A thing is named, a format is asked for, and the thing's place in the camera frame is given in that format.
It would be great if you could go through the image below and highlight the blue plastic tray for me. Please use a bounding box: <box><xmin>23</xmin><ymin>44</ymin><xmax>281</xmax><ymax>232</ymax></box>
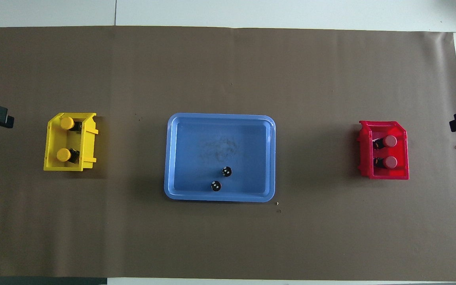
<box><xmin>164</xmin><ymin>113</ymin><xmax>276</xmax><ymax>203</ymax></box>

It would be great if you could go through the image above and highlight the red push button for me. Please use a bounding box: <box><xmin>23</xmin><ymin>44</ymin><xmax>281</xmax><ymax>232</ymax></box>
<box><xmin>373</xmin><ymin>156</ymin><xmax>398</xmax><ymax>170</ymax></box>
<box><xmin>373</xmin><ymin>135</ymin><xmax>397</xmax><ymax>150</ymax></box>

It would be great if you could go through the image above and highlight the red plastic storage bin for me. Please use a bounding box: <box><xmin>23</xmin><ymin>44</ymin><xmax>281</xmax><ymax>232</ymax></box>
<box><xmin>357</xmin><ymin>121</ymin><xmax>409</xmax><ymax>180</ymax></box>

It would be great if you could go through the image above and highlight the brown paper table mat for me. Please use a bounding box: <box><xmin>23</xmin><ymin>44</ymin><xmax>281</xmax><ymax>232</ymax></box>
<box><xmin>0</xmin><ymin>26</ymin><xmax>456</xmax><ymax>279</ymax></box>

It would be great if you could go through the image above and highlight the yellow push button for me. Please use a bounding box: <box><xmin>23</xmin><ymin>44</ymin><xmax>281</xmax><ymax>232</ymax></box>
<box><xmin>60</xmin><ymin>116</ymin><xmax>83</xmax><ymax>132</ymax></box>
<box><xmin>57</xmin><ymin>148</ymin><xmax>80</xmax><ymax>164</ymax></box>

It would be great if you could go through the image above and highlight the yellow plastic storage bin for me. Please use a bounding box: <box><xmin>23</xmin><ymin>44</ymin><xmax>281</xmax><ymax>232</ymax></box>
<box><xmin>44</xmin><ymin>112</ymin><xmax>99</xmax><ymax>172</ymax></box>

